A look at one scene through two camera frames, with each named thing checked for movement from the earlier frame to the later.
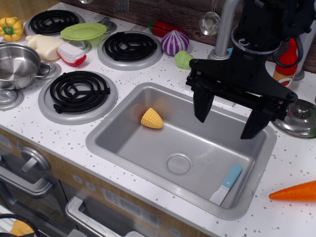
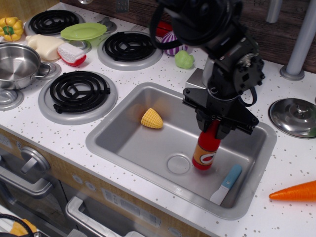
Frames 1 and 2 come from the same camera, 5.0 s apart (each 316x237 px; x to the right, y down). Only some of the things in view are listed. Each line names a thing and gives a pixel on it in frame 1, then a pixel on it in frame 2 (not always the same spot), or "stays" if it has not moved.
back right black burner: [130, 51] stays
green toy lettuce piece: [182, 59] stays
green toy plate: [83, 31] stays
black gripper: [242, 78] -> [222, 99]
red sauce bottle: [285, 76] -> [207, 147]
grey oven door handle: [42, 188] stays
